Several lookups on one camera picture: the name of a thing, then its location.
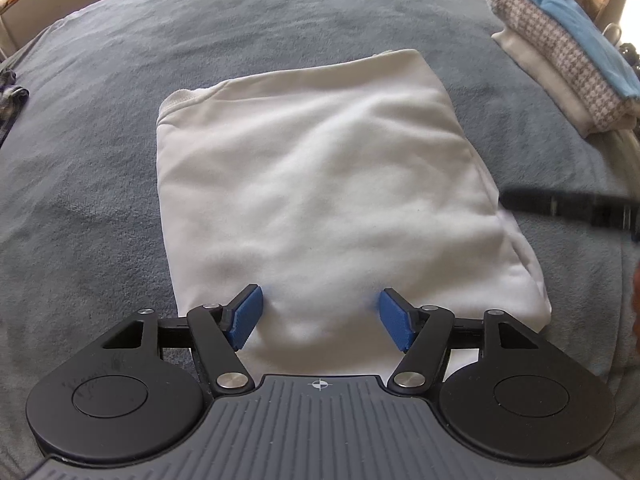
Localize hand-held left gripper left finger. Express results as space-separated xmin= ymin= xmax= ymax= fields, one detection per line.
xmin=82 ymin=284 xmax=264 ymax=395

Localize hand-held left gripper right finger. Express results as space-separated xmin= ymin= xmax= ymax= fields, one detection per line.
xmin=378 ymin=287 xmax=558 ymax=395

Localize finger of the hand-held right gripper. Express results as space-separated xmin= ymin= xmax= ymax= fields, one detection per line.
xmin=499 ymin=187 xmax=593 ymax=225

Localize white sweatshirt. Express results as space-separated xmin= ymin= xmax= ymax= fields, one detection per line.
xmin=156 ymin=49 xmax=552 ymax=377

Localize white folded garment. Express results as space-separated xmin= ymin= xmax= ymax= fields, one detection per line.
xmin=491 ymin=30 xmax=592 ymax=139

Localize light blue folded shirt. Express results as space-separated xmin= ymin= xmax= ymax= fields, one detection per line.
xmin=491 ymin=0 xmax=640 ymax=102

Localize grey bed blanket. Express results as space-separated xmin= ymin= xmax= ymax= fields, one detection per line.
xmin=0 ymin=0 xmax=640 ymax=480

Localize plaid shirt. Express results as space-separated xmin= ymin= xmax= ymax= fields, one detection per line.
xmin=0 ymin=67 xmax=31 ymax=147

